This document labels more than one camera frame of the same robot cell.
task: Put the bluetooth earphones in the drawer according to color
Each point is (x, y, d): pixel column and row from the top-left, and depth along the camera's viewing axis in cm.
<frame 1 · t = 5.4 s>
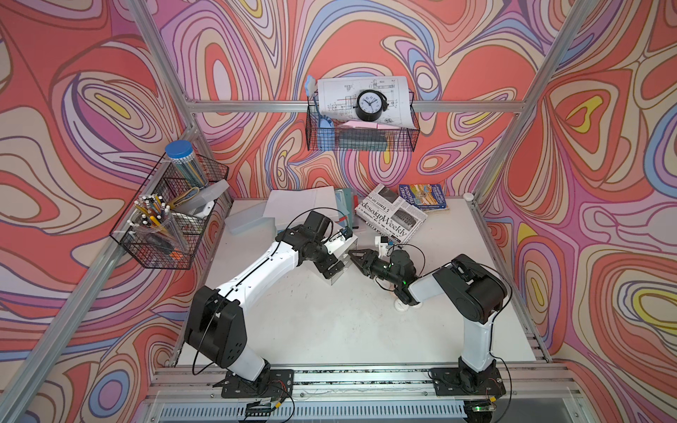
left hand: (333, 256, 85), fingers open
right hand: (348, 261, 90), fingers open
folded newspaper: (390, 215, 107), point 9 cm above the table
blue book: (425, 196, 117), point 6 cm above the table
white open notebook: (291, 204, 112), point 8 cm above the table
translucent plastic box: (246, 218, 120), on the table
teal books stack: (346, 204, 115), point 6 cm above the table

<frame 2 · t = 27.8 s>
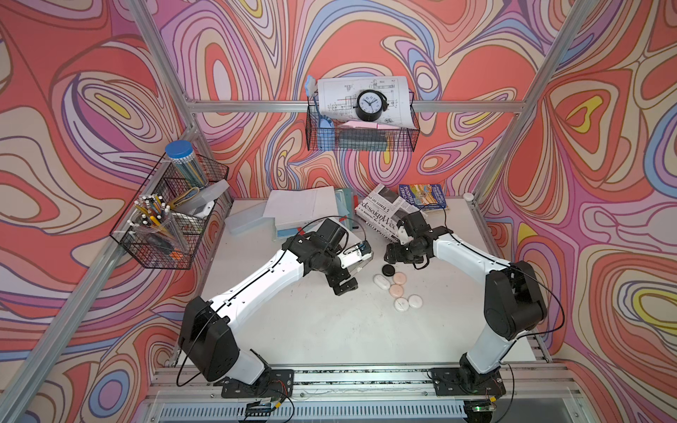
left hand: (350, 272, 78), fingers open
right hand: (397, 263, 92), fingers open
black earphone case: (388, 270, 97), point 3 cm above the table
white oval earphone case: (382, 282, 94), point 2 cm above the table
pink earphone case: (399, 278, 95), point 2 cm above the table
pink earphone case 2: (396, 291, 92), point 2 cm above the table
the other named things where they were.

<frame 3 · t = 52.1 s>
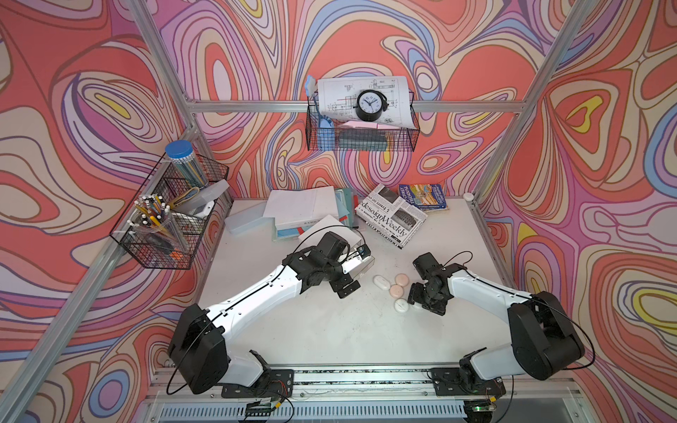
left hand: (352, 270, 80), fingers open
right hand: (421, 310, 87), fingers open
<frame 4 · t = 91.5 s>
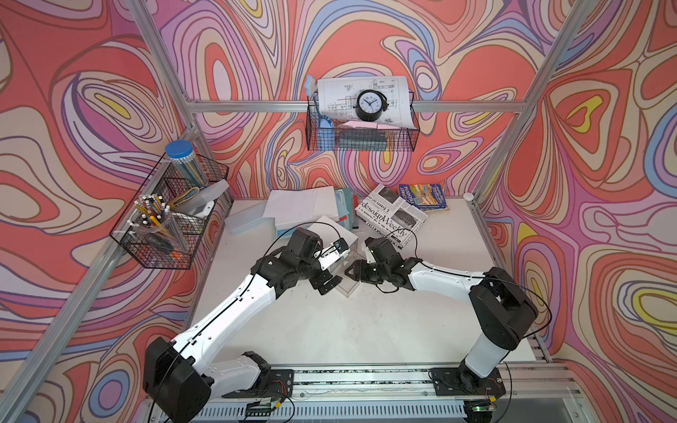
left hand: (333, 264, 77), fingers open
right hand: (352, 279, 88), fingers open
